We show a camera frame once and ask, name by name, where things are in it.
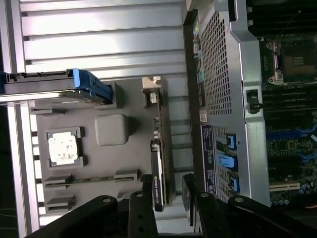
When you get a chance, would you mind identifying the green RAM stick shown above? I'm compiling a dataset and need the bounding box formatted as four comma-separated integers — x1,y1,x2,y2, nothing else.
51,176,117,183

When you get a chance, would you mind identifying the metal CPU socket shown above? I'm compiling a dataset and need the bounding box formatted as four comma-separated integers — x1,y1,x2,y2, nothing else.
265,37,313,84

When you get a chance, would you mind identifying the white expansion slot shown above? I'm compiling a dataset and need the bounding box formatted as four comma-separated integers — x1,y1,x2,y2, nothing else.
269,180,300,193

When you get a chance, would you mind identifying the hard disk with blue carrier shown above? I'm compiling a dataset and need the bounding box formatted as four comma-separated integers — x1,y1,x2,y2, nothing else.
0,68,113,107

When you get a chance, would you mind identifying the black case latch tab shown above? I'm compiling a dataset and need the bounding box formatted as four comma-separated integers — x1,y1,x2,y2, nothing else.
246,89,263,114

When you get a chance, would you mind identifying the grey plastic parts rack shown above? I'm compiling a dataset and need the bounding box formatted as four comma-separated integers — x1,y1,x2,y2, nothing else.
29,78,175,225

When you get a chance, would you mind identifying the blue expansion slot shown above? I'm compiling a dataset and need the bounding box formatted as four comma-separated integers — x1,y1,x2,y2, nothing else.
266,128,315,139

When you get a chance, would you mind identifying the blue SATA connector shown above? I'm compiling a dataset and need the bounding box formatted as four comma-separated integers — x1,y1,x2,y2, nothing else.
296,148,317,161

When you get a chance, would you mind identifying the open black PC case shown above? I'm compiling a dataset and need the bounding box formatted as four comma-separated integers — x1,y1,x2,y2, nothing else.
182,0,317,208

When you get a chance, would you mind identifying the black RAM slot bank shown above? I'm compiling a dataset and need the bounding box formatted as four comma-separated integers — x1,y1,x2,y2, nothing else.
262,85,317,124
250,0,317,35

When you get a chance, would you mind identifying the silver CPU chip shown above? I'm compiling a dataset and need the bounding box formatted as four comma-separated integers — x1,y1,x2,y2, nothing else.
48,132,78,166

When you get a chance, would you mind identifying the dark case label sticker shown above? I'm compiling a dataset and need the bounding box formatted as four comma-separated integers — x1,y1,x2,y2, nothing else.
200,123,216,197

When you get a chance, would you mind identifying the green motherboard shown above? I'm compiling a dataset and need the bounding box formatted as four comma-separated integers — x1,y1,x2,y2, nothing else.
256,34,317,208

